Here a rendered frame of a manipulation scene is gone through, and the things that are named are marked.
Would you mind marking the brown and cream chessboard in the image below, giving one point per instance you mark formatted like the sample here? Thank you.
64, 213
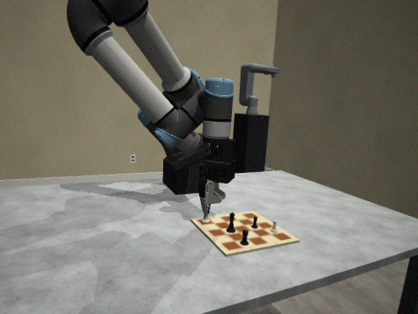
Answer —
229, 243

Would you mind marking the white pawn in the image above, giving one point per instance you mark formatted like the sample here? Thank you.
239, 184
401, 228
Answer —
274, 230

